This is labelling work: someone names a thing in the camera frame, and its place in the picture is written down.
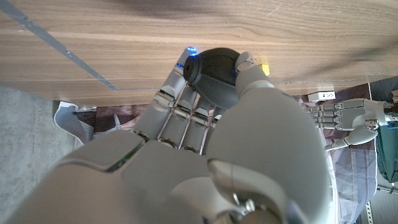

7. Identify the white power strip box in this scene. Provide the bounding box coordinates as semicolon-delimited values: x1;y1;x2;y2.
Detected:
307;91;336;103

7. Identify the black rubber air blower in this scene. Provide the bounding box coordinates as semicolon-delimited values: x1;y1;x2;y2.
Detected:
183;47;242;110

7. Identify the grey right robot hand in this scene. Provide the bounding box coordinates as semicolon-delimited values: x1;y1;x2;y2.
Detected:
6;47;340;224

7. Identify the grey tape outline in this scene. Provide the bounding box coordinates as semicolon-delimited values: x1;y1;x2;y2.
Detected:
0;0;371;92

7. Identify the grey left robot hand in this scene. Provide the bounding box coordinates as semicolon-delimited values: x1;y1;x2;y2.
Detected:
306;98;389;152

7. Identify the teal green cloth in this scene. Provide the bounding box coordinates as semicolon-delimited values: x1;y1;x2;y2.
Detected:
374;122;398;184

